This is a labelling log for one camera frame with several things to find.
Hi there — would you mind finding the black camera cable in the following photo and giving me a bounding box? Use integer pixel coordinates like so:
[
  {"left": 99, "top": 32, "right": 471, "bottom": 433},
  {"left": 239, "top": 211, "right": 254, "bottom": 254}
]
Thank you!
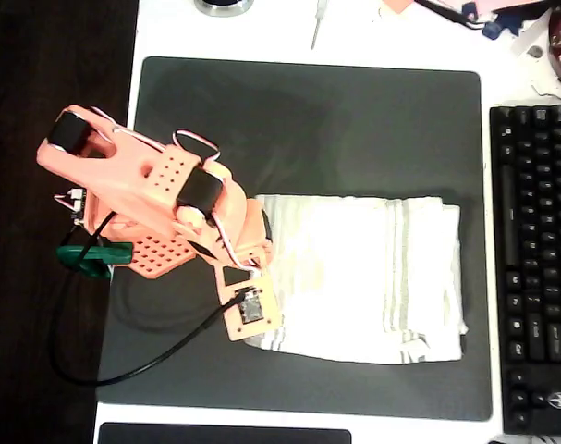
[{"left": 50, "top": 210, "right": 258, "bottom": 388}]

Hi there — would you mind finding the thin black cable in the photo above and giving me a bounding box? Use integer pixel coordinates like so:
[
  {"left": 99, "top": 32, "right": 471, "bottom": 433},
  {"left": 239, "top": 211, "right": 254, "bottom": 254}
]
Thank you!
[{"left": 413, "top": 0, "right": 487, "bottom": 31}]

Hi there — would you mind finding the white striped towel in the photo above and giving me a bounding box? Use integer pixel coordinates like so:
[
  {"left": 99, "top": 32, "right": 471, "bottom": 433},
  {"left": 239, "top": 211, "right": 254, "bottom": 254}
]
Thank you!
[{"left": 242, "top": 193, "right": 470, "bottom": 366}]

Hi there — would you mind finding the white slim screwdriver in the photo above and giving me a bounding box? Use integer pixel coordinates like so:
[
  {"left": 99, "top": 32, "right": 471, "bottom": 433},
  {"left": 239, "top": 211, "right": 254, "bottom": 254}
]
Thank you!
[{"left": 310, "top": 0, "right": 328, "bottom": 50}]

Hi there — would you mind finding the white red wrist servo wire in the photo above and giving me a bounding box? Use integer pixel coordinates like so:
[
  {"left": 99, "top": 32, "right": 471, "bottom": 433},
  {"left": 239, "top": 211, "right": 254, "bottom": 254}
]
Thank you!
[{"left": 210, "top": 215, "right": 262, "bottom": 273}]

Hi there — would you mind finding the blue plastic object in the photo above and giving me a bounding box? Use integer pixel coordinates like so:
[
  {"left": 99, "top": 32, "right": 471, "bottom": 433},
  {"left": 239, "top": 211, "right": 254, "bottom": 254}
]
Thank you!
[{"left": 482, "top": 11, "right": 524, "bottom": 42}]

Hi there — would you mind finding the small motor control board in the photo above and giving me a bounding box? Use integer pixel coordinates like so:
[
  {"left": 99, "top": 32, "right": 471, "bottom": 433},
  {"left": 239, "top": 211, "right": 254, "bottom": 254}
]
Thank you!
[{"left": 54, "top": 187, "right": 88, "bottom": 228}]

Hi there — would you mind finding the black computer keyboard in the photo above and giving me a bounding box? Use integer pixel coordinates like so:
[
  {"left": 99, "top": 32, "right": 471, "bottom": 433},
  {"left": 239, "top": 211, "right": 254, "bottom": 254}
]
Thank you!
[{"left": 488, "top": 104, "right": 561, "bottom": 436}]

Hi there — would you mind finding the round metal object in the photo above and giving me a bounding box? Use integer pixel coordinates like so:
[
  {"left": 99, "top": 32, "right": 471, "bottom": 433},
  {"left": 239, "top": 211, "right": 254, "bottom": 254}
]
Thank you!
[{"left": 192, "top": 0, "right": 254, "bottom": 19}]

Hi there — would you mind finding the pink paper sheet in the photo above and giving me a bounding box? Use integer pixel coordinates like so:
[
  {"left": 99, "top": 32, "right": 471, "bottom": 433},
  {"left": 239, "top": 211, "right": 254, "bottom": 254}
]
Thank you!
[{"left": 439, "top": 0, "right": 554, "bottom": 13}]

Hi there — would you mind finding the black flat device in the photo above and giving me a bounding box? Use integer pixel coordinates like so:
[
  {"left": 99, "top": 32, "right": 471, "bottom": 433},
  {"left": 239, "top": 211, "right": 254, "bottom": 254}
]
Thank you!
[{"left": 97, "top": 421, "right": 353, "bottom": 444}]

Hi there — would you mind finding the white servo wire loop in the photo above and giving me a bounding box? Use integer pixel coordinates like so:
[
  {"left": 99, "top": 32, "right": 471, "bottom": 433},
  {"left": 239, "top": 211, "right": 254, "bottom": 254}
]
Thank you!
[{"left": 173, "top": 129, "right": 221, "bottom": 161}]

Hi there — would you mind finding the dark grey desk mat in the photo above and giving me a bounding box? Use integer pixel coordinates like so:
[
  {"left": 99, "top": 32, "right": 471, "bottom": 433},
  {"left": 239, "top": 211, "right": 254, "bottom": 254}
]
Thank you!
[{"left": 95, "top": 55, "right": 493, "bottom": 423}]

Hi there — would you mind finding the pink perforated base plate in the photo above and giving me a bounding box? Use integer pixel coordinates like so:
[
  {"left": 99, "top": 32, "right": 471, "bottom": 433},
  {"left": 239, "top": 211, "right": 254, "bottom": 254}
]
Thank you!
[{"left": 122, "top": 230, "right": 199, "bottom": 281}]

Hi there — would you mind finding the green table clamp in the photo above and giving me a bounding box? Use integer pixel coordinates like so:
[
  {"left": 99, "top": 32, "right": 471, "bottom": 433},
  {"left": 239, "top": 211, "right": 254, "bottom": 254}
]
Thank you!
[{"left": 55, "top": 242, "right": 134, "bottom": 280}]

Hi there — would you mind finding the pink wrist camera mount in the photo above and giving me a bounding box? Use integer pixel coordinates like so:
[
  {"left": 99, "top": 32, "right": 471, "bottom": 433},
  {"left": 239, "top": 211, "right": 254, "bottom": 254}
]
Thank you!
[{"left": 216, "top": 265, "right": 282, "bottom": 344}]

